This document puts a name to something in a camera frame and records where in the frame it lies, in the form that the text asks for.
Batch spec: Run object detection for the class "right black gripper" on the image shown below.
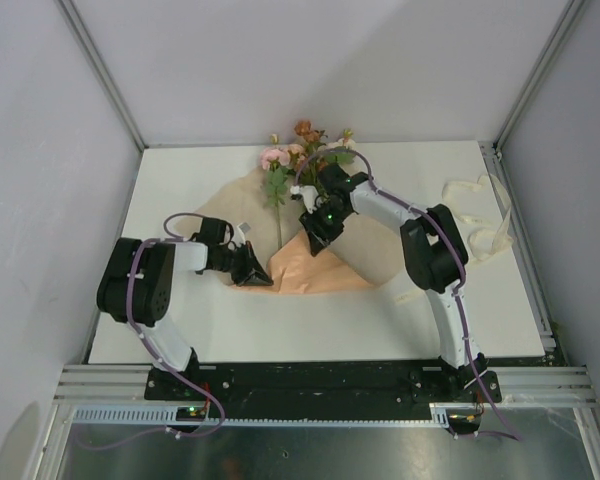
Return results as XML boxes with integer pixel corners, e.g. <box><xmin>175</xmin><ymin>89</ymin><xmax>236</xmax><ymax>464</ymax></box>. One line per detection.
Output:
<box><xmin>300</xmin><ymin>201</ymin><xmax>352</xmax><ymax>257</ymax></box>

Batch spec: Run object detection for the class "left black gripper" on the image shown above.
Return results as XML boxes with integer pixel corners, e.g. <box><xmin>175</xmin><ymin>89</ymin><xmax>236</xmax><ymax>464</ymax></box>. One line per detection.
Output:
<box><xmin>212</xmin><ymin>241</ymin><xmax>272</xmax><ymax>287</ymax></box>

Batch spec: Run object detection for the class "orange beige wrapping paper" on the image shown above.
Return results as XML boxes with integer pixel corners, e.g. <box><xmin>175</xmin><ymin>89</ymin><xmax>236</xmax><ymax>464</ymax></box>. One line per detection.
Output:
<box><xmin>170</xmin><ymin>168</ymin><xmax>404</xmax><ymax>295</ymax></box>

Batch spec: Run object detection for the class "pink fake flower stem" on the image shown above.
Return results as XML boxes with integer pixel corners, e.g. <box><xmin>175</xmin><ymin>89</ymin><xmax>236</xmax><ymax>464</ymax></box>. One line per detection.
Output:
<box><xmin>259</xmin><ymin>133</ymin><xmax>305</xmax><ymax>248</ymax></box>

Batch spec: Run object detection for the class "white fake flower stem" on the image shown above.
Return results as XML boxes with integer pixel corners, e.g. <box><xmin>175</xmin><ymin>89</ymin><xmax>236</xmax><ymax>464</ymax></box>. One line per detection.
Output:
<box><xmin>319</xmin><ymin>129</ymin><xmax>356</xmax><ymax>167</ymax></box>

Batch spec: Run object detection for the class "brown orange fake flower stem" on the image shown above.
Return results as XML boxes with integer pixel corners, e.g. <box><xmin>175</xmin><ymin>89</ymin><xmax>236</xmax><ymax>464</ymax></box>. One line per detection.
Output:
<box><xmin>294</xmin><ymin>120</ymin><xmax>328</xmax><ymax>186</ymax></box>

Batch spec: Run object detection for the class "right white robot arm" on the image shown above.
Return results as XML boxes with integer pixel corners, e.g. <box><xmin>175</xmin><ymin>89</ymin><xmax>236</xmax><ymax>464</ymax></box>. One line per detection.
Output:
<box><xmin>291</xmin><ymin>164</ymin><xmax>488</xmax><ymax>401</ymax></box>

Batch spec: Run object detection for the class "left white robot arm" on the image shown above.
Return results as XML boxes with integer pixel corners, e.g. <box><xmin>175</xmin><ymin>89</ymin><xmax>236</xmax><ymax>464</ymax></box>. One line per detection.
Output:
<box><xmin>96</xmin><ymin>214</ymin><xmax>274</xmax><ymax>400</ymax></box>

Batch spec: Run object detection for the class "cream ribbon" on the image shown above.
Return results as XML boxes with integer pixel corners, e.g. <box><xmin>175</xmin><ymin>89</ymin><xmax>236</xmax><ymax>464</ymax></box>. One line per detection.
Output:
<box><xmin>442</xmin><ymin>173</ymin><xmax>515</xmax><ymax>267</ymax></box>

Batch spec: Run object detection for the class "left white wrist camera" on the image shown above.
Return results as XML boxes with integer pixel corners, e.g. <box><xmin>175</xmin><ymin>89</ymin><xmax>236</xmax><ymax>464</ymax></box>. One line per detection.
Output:
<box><xmin>233</xmin><ymin>222</ymin><xmax>251</xmax><ymax>243</ymax></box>

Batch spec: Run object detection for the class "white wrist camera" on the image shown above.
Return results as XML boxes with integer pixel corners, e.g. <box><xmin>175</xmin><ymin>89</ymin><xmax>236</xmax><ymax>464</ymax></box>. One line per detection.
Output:
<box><xmin>233</xmin><ymin>222</ymin><xmax>251</xmax><ymax>243</ymax></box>
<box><xmin>290</xmin><ymin>185</ymin><xmax>319</xmax><ymax>213</ymax></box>

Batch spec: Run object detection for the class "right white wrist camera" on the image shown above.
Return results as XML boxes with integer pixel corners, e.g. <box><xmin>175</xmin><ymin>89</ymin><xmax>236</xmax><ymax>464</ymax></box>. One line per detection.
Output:
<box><xmin>290</xmin><ymin>185</ymin><xmax>319</xmax><ymax>213</ymax></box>

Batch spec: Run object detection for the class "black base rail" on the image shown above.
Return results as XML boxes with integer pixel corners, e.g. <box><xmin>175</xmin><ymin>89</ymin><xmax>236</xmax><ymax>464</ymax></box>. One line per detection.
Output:
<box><xmin>144</xmin><ymin>360</ymin><xmax>502</xmax><ymax>422</ymax></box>

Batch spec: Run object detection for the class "grey cable duct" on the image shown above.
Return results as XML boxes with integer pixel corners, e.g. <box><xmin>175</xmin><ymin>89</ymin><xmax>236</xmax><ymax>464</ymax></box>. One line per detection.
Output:
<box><xmin>72</xmin><ymin>402</ymin><xmax>454</xmax><ymax>431</ymax></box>

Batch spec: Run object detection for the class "aluminium frame profile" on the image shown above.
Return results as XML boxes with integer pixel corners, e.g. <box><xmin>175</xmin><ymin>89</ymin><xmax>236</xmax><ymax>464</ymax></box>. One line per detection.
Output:
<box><xmin>53</xmin><ymin>364</ymin><xmax>154</xmax><ymax>404</ymax></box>

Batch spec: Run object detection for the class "left aluminium corner post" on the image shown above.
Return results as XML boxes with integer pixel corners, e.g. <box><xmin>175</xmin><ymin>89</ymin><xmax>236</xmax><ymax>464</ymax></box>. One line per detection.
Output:
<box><xmin>54</xmin><ymin>0</ymin><xmax>147</xmax><ymax>153</ymax></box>

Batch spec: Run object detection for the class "aluminium corner post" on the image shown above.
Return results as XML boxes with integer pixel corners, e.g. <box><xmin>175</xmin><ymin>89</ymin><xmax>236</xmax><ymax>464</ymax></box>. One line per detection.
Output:
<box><xmin>493</xmin><ymin>0</ymin><xmax>590</xmax><ymax>151</ymax></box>
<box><xmin>54</xmin><ymin>0</ymin><xmax>147</xmax><ymax>153</ymax></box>

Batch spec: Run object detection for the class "right aluminium corner post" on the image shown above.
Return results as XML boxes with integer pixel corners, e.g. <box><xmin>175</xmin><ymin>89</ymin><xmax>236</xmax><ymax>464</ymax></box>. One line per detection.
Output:
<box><xmin>493</xmin><ymin>0</ymin><xmax>590</xmax><ymax>151</ymax></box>

